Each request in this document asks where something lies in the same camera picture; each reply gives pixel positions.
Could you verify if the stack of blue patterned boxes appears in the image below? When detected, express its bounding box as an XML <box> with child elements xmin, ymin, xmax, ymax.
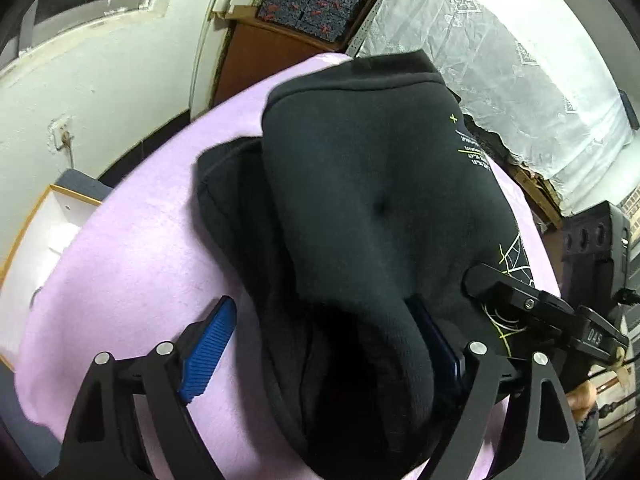
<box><xmin>256</xmin><ymin>0</ymin><xmax>373</xmax><ymax>44</ymax></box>

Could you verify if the black speaker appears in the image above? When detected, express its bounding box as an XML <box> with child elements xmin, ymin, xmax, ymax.
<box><xmin>560</xmin><ymin>202</ymin><xmax>634</xmax><ymax>287</ymax></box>

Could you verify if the person's right hand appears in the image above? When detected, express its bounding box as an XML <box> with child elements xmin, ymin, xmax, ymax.
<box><xmin>567</xmin><ymin>381</ymin><xmax>599</xmax><ymax>422</ymax></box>

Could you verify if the white box with orange edge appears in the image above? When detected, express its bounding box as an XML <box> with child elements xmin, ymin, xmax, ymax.
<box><xmin>0</xmin><ymin>184</ymin><xmax>104</xmax><ymax>372</ymax></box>

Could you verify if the dark grey board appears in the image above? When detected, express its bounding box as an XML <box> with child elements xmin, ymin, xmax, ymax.
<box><xmin>55</xmin><ymin>169</ymin><xmax>116</xmax><ymax>202</ymax></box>

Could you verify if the white board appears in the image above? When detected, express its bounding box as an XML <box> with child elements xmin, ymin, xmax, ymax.
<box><xmin>187</xmin><ymin>0</ymin><xmax>281</xmax><ymax>117</ymax></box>

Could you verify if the pink printed blanket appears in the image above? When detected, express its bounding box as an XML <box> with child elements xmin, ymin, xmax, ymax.
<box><xmin>0</xmin><ymin>52</ymin><xmax>563</xmax><ymax>480</ymax></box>

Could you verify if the person's right forearm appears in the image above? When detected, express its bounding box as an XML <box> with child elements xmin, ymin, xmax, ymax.
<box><xmin>575</xmin><ymin>404</ymin><xmax>617</xmax><ymax>480</ymax></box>

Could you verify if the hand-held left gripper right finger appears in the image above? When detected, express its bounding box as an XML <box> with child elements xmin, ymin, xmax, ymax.
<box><xmin>409</xmin><ymin>306</ymin><xmax>587</xmax><ymax>480</ymax></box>

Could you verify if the black hoodie with yellow lining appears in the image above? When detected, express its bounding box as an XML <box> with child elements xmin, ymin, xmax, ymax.
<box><xmin>195</xmin><ymin>50</ymin><xmax>538</xmax><ymax>474</ymax></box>

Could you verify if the wooden cabinet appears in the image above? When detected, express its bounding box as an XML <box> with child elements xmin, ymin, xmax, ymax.
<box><xmin>212</xmin><ymin>5</ymin><xmax>352</xmax><ymax>109</ymax></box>

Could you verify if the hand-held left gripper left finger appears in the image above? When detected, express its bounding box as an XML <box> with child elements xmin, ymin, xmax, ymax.
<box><xmin>59</xmin><ymin>295</ymin><xmax>238</xmax><ymax>480</ymax></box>

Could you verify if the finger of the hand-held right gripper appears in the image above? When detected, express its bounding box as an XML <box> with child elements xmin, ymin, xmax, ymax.
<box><xmin>462</xmin><ymin>262</ymin><xmax>584</xmax><ymax>332</ymax></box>

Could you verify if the white lace cloth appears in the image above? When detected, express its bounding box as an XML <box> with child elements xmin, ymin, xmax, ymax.
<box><xmin>356</xmin><ymin>0</ymin><xmax>637</xmax><ymax>211</ymax></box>

